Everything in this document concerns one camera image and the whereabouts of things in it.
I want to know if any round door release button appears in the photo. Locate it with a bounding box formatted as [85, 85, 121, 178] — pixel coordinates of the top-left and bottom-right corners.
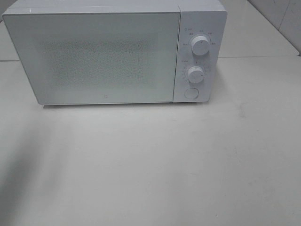
[184, 88, 199, 99]

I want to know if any white adjacent table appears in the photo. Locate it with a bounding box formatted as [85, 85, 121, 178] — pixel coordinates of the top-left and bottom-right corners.
[219, 0, 299, 58]

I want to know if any white microwave knob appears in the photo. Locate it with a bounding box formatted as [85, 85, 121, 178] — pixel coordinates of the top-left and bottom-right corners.
[187, 66, 205, 84]
[191, 34, 210, 56]

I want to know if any white microwave oven body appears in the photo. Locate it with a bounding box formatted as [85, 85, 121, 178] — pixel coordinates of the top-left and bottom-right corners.
[2, 0, 228, 105]

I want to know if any white microwave door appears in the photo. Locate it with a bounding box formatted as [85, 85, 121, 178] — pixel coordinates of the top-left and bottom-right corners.
[3, 12, 180, 105]

